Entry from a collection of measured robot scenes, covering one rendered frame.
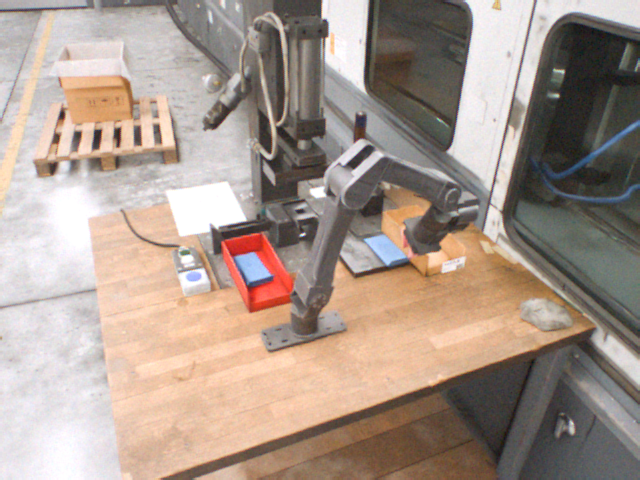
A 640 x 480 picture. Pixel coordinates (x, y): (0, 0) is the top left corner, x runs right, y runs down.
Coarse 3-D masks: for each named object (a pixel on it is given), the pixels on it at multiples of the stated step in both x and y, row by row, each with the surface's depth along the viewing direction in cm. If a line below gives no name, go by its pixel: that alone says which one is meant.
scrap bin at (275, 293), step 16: (240, 240) 147; (256, 240) 150; (224, 256) 146; (272, 256) 143; (272, 272) 143; (240, 288) 134; (256, 288) 137; (272, 288) 138; (288, 288) 135; (256, 304) 129; (272, 304) 131
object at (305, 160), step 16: (288, 144) 146; (304, 144) 142; (272, 160) 147; (288, 160) 144; (304, 160) 140; (320, 160) 142; (272, 176) 142; (288, 176) 142; (304, 176) 144; (320, 176) 146
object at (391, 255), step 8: (368, 240) 154; (376, 240) 154; (384, 240) 154; (376, 248) 151; (384, 248) 151; (392, 248) 151; (384, 256) 147; (392, 256) 147; (400, 256) 148; (392, 264) 144
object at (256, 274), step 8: (240, 256) 148; (248, 256) 148; (256, 256) 148; (240, 264) 145; (256, 264) 145; (240, 272) 142; (248, 272) 142; (256, 272) 142; (264, 272) 142; (248, 280) 139; (256, 280) 136; (264, 280) 138; (272, 280) 140
